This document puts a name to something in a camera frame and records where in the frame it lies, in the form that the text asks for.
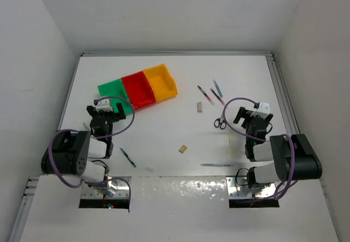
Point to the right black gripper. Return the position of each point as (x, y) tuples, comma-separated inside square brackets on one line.
[(244, 114)]

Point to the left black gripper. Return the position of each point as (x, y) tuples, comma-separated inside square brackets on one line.
[(93, 111)]

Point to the black handled scissors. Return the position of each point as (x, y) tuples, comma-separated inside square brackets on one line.
[(220, 122)]

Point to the dark red pen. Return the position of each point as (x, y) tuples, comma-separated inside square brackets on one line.
[(218, 97)]

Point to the grey eraser block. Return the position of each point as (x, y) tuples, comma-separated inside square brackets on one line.
[(199, 107)]

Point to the green pen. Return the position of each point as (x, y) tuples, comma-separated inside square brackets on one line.
[(128, 157)]

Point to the tan eraser block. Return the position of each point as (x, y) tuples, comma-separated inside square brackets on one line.
[(183, 148)]

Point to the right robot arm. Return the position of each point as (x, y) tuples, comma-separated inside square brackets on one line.
[(295, 156)]

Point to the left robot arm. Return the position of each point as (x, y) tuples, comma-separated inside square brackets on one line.
[(71, 150)]

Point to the yellow highlighter pen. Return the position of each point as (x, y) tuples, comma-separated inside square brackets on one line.
[(231, 146)]

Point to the green plastic bin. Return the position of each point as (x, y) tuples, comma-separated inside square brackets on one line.
[(116, 88)]

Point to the red plastic bin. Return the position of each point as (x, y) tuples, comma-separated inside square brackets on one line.
[(138, 90)]

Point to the blue capped pen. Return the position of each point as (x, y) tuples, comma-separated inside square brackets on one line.
[(217, 88)]

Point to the yellow plastic bin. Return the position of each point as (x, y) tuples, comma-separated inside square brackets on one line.
[(161, 82)]

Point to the white eraser piece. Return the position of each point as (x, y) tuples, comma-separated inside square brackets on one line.
[(148, 169)]

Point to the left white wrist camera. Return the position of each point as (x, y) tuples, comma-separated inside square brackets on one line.
[(103, 106)]

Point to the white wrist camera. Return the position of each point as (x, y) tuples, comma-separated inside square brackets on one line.
[(262, 110), (103, 106)]

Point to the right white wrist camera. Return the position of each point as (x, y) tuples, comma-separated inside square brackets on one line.
[(262, 110)]

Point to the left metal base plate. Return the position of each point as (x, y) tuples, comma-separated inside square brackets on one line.
[(115, 189)]

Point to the metal base plate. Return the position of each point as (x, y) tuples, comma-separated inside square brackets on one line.
[(115, 189), (237, 188)]

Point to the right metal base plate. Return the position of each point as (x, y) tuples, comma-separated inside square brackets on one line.
[(237, 188)]

